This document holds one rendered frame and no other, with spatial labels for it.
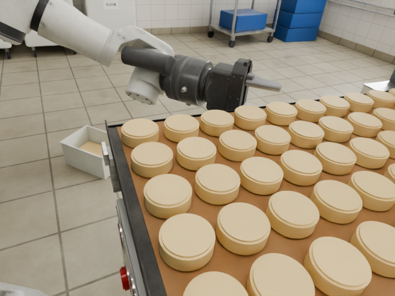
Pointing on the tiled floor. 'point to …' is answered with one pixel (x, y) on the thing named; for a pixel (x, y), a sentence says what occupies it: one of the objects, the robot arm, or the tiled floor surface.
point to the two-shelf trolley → (243, 30)
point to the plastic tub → (86, 151)
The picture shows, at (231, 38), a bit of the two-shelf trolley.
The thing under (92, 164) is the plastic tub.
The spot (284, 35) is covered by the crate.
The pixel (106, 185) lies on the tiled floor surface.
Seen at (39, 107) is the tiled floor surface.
